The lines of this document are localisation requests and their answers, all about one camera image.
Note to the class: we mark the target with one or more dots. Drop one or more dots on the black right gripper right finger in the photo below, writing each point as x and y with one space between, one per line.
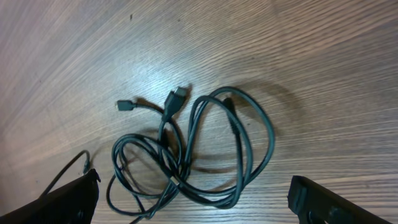
313 203

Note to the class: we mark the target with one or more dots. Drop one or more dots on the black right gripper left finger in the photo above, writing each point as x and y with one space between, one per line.
75 202

